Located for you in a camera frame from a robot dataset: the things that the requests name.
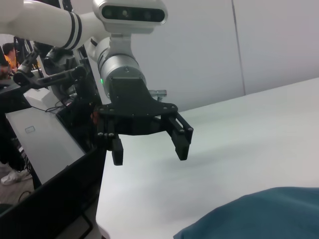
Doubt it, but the white cabinet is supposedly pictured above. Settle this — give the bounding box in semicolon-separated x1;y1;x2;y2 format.
4;106;86;185

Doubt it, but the white sneaker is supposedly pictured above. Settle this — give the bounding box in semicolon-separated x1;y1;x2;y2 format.
0;169;32;186

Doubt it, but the black stand frame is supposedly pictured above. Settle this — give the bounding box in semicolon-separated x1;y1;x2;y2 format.
0;146;107;239

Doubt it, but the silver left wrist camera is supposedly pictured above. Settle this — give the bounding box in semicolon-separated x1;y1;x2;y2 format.
92;0;168;57

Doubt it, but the person in orange shirt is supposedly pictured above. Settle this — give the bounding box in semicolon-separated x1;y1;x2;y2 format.
0;42;20;77

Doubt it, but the thin black loose cable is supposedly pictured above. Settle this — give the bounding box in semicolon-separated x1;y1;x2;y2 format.
31;98;75;114

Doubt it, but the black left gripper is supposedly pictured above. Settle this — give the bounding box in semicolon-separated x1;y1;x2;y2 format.
96;77;194;166

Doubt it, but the teal t-shirt with FREE print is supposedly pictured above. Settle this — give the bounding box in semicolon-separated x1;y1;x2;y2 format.
173;187;319;239

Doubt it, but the small white box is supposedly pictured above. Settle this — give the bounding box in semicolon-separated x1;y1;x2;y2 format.
22;88;52;109

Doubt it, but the black round machine head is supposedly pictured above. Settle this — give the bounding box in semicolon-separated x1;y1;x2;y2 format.
43;47;77;75

